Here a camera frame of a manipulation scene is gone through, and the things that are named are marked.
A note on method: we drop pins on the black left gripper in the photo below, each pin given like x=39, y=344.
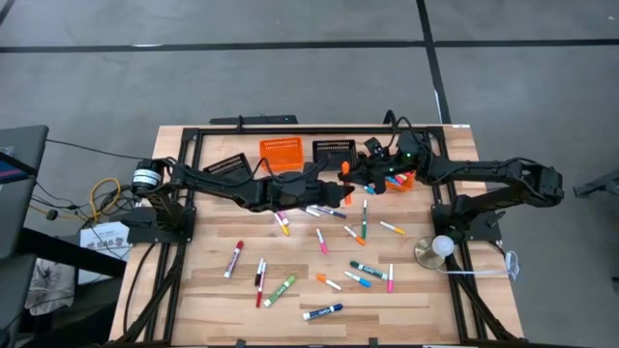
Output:
x=312, y=191

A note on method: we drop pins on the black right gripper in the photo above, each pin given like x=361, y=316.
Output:
x=374, y=170

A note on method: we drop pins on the orange highlighter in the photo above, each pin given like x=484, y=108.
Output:
x=345, y=167

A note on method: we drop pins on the teal blue whiteboard marker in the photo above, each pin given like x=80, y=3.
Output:
x=370, y=190

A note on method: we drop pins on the blue highlighter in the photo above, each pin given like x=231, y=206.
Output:
x=391, y=181

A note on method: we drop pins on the pink highlighter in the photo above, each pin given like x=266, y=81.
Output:
x=407, y=175
x=400, y=182

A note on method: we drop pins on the dark green whiteboard marker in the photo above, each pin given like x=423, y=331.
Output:
x=368, y=270

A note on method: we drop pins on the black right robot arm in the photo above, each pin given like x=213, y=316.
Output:
x=483, y=169

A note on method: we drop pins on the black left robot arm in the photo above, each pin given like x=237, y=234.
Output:
x=217, y=186

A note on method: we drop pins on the thin dark blue marker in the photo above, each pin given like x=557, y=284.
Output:
x=331, y=211

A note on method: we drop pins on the purple cap white marker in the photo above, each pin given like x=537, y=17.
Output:
x=313, y=211

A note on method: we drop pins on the thin green marker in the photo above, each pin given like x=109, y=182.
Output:
x=364, y=220

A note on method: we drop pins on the black plastic basket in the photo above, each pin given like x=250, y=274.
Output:
x=333, y=150
x=225, y=164

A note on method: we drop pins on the orange cap white marker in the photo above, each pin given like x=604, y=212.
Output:
x=354, y=235
x=329, y=282

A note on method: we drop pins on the pink cap white marker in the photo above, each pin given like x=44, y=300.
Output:
x=285, y=218
x=322, y=241

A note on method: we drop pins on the orange plastic basket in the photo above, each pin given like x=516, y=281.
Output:
x=403, y=187
x=281, y=154

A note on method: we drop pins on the thin yellow tip marker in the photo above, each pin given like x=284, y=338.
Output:
x=392, y=228

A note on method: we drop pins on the yellow cap white marker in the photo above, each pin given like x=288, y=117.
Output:
x=282, y=226

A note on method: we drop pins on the blue cap white marker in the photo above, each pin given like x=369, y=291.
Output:
x=358, y=279

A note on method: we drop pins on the thin pink marker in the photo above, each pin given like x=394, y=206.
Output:
x=390, y=279

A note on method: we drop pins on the brass lamp with white bulb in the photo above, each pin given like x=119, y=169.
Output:
x=428, y=256

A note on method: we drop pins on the black power strip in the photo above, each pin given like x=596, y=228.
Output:
x=261, y=120

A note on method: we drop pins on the light green whiteboard marker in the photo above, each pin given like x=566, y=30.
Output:
x=279, y=291

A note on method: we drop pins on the dark blue whiteboard marker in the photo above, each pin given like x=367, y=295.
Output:
x=322, y=312

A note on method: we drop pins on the thin red marker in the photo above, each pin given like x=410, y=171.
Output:
x=261, y=290

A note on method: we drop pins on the white cardboard box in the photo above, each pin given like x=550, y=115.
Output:
x=104, y=241

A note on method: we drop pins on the black chair base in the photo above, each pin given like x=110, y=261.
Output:
x=599, y=184

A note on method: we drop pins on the black stand bar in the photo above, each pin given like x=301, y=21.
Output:
x=72, y=253

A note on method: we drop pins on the white cloth bag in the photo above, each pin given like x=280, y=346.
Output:
x=48, y=285

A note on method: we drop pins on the dark office desk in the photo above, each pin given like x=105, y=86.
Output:
x=21, y=203

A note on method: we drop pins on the computer monitor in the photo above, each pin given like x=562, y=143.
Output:
x=12, y=169

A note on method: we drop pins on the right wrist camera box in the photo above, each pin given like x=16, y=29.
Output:
x=373, y=146

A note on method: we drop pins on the black aluminium rig frame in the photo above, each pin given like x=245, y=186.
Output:
x=314, y=131

